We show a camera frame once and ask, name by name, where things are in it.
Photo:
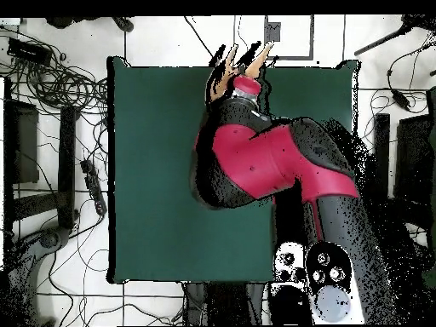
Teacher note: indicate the black power strip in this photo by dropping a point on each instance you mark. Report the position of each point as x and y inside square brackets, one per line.
[93, 187]

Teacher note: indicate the black chair caster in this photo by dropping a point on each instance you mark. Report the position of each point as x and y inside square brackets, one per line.
[124, 24]

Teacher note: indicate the orange terry towel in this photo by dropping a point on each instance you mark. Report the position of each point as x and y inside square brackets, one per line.
[221, 78]

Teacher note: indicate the black electronics box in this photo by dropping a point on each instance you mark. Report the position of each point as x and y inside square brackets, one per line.
[29, 51]

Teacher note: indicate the grey square floor frame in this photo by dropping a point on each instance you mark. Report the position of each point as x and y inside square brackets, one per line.
[310, 37]

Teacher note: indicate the black metal stand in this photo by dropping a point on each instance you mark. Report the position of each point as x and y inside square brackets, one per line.
[414, 153]
[66, 163]

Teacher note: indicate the dark green table cloth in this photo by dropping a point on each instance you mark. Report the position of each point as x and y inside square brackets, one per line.
[153, 170]

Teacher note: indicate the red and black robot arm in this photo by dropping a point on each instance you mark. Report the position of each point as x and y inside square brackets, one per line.
[265, 160]

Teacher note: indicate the black power adapter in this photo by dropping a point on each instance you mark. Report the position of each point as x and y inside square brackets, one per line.
[401, 99]

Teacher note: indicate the black tripod leg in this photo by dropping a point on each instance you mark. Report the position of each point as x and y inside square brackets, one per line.
[381, 41]

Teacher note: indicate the person's dark shoe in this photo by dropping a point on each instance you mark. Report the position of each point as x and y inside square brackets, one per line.
[61, 22]

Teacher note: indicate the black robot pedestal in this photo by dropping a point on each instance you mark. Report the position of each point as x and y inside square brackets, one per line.
[224, 303]

